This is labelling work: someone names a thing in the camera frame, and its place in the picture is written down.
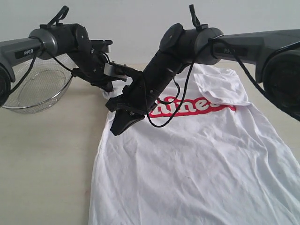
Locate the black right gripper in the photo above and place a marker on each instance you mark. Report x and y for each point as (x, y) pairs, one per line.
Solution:
(137, 99)

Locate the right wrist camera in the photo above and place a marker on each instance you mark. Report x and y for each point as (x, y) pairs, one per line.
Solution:
(121, 72)

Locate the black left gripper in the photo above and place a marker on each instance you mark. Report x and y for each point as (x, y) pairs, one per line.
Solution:
(91, 69)

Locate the metal wire mesh basket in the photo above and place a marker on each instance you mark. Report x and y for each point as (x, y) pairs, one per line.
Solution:
(44, 86)

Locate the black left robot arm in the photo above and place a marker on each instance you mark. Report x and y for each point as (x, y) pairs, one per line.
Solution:
(49, 42)

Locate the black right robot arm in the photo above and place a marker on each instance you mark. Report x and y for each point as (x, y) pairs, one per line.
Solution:
(275, 54)

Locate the white t-shirt red print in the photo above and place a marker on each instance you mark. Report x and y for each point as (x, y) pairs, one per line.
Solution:
(210, 157)

